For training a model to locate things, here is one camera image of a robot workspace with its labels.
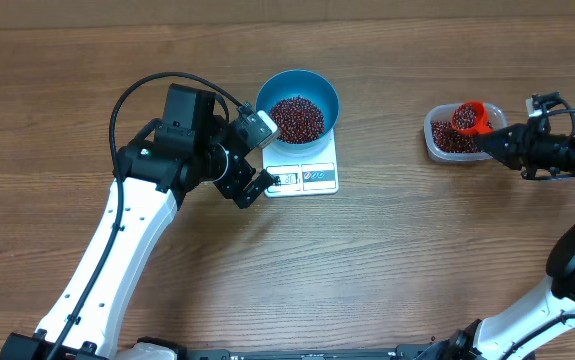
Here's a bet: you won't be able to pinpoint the orange scoop with blue handle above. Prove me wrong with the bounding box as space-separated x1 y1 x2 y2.
451 101 493 136

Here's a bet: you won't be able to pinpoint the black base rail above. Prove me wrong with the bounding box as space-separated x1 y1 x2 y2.
116 328 536 360

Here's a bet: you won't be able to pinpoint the clear plastic food container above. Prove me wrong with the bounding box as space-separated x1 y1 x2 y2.
423 103 508 163

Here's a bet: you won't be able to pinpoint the teal plastic bowl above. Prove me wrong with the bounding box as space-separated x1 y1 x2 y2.
255 69 340 139

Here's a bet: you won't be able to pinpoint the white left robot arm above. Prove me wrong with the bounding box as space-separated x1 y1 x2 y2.
0 84 279 359

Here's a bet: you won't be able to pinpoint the white digital kitchen scale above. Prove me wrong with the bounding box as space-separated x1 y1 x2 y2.
262 130 340 198

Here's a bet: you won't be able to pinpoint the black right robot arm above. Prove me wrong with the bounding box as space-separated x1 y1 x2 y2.
416 92 575 360

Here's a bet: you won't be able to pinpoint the red adzuki beans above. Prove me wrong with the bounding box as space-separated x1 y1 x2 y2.
431 122 479 153

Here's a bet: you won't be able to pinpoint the red beans in bowl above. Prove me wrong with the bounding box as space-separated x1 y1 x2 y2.
269 96 325 144

